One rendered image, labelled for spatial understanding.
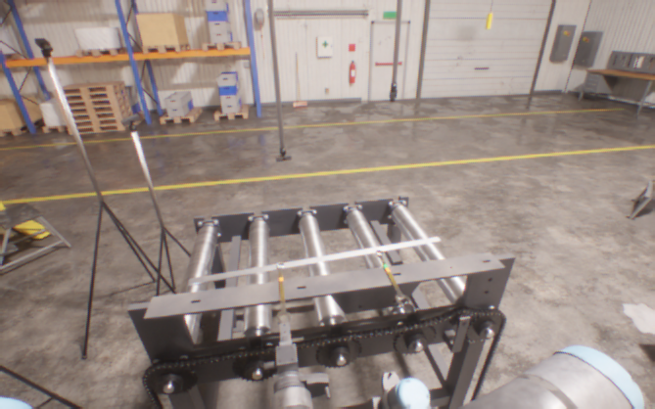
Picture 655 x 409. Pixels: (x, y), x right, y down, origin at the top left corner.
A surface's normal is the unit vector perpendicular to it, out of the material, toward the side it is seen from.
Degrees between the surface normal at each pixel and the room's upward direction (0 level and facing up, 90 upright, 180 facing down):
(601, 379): 13
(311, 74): 90
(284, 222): 90
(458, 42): 90
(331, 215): 90
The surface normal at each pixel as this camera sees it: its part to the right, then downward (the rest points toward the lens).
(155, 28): 0.18, 0.47
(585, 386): 0.04, -0.81
